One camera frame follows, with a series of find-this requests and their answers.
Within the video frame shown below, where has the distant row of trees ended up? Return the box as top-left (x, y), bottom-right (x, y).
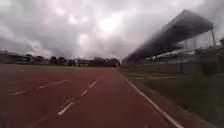
top-left (24, 54), bottom-right (121, 68)

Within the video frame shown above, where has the red running track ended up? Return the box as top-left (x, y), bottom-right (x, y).
top-left (0, 63), bottom-right (221, 128)

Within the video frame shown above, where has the roofed grandstand building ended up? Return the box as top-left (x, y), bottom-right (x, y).
top-left (123, 9), bottom-right (224, 74)

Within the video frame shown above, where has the grass strip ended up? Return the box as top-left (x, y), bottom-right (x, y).
top-left (118, 67), bottom-right (224, 128)

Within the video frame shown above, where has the low long building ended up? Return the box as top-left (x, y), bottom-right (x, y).
top-left (0, 50), bottom-right (32, 65)

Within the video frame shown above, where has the wire fence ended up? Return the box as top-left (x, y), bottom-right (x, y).
top-left (121, 46), bottom-right (224, 76)

